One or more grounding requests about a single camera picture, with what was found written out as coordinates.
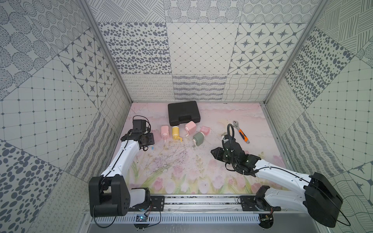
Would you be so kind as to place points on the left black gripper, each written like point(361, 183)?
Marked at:
point(146, 140)

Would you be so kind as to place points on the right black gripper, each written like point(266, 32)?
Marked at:
point(218, 150)

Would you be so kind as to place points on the pink pencil sharpener front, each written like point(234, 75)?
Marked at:
point(165, 133)

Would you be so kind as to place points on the pink pencil sharpener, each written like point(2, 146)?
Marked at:
point(190, 128)
point(165, 133)

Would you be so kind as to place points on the pink transparent tray back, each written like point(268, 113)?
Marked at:
point(205, 130)

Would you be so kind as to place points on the yellow pencil sharpener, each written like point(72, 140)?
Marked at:
point(176, 133)

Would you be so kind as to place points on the green pencil sharpener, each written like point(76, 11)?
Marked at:
point(198, 139)

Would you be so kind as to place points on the pink pencil sharpener back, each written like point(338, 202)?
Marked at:
point(190, 128)

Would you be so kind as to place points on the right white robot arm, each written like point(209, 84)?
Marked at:
point(310, 194)

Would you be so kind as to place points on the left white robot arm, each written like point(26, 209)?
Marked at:
point(109, 195)

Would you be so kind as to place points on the black plastic tool case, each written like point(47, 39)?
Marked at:
point(184, 112)

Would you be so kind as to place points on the orange handled adjustable wrench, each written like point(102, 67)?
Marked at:
point(242, 134)

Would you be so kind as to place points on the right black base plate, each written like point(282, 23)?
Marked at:
point(251, 203)

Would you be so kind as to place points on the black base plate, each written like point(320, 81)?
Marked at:
point(251, 203)
point(156, 203)

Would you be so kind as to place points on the aluminium mounting rail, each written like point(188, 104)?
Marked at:
point(194, 209)

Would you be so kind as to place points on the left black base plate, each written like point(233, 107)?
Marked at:
point(156, 203)

